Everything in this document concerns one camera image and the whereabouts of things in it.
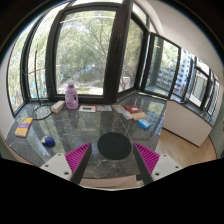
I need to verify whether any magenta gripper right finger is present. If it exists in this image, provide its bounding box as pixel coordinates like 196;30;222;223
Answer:
133;143;182;185

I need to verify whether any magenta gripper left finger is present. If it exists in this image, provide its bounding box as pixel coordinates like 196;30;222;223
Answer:
41;142;92;184

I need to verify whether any blue computer mouse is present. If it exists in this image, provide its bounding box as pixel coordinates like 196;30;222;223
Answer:
41;136;55;147

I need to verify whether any round black mouse pad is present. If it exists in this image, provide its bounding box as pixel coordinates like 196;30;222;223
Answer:
97;132;132;160

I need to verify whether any blue white box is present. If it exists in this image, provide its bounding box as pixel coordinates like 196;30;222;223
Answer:
138;118;151;129

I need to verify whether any red book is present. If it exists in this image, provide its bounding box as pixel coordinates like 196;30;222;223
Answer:
125;105;147;120

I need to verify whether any striped flat box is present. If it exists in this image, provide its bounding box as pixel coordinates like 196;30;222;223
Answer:
114;105;133;120

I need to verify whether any small orange white box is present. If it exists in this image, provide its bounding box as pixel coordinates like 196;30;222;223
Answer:
51;101;65;113

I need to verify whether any yellow purple box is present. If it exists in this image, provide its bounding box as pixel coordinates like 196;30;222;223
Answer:
15;118;33;137

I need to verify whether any grey flat packet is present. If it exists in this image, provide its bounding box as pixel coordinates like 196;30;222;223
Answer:
97;105;112;112

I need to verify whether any purple lotion bottle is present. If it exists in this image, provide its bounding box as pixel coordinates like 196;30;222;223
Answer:
65;81;78;110

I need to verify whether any black window frame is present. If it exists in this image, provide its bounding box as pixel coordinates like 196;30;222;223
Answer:
6;0;224;115

